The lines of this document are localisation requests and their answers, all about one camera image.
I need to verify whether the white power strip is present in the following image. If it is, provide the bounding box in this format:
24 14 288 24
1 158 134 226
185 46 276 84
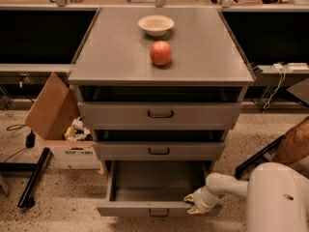
287 63 309 73

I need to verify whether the black power adapter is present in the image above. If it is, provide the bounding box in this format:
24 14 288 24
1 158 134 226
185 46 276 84
25 131 36 148

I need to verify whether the white cables bundle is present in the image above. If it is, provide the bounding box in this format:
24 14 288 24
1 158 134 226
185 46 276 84
262 61 288 111

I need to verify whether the grey metal drawer cabinet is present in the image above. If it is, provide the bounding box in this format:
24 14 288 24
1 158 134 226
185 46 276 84
68 6 256 179

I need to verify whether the grey top drawer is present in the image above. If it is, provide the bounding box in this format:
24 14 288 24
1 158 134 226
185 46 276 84
78 101 241 131

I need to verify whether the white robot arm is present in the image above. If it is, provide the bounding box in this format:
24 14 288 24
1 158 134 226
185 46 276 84
183 162 309 232

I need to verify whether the open cardboard box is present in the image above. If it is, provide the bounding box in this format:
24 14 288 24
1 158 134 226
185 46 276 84
25 72 102 170

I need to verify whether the grey bottom drawer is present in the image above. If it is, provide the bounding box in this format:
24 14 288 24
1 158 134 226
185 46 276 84
97 160 210 218

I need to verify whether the grey drawer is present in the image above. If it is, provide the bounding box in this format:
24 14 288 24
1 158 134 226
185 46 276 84
97 160 210 218
94 142 225 160
78 101 241 131

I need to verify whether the grey middle drawer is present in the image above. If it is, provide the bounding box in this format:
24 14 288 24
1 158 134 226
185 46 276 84
94 142 225 160

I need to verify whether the person's bare leg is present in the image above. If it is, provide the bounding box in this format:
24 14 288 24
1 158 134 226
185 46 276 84
272 117 309 165

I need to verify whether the white ceramic bowl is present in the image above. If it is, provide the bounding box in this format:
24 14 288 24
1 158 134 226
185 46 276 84
138 14 174 37

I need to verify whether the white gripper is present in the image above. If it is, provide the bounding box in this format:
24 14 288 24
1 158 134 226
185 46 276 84
183 187 217 215

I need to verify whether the black table leg left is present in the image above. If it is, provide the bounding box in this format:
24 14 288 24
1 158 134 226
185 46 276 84
0 148 50 209

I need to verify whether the red apple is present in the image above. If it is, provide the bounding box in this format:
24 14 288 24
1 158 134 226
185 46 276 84
150 41 172 66

